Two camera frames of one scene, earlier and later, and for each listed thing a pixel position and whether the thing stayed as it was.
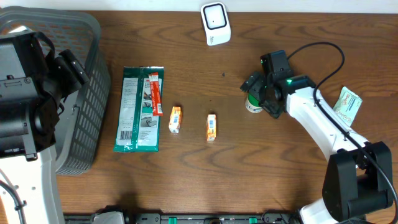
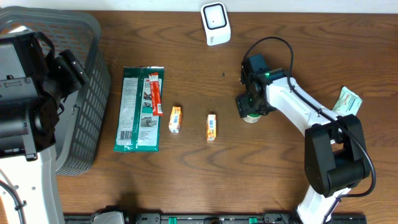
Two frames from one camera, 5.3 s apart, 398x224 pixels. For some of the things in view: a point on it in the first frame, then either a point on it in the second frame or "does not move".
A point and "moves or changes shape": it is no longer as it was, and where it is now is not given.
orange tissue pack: (211, 127) does not move
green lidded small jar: (252, 104) moves or changes shape
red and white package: (156, 96) does not move
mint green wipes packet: (347, 106) does not move
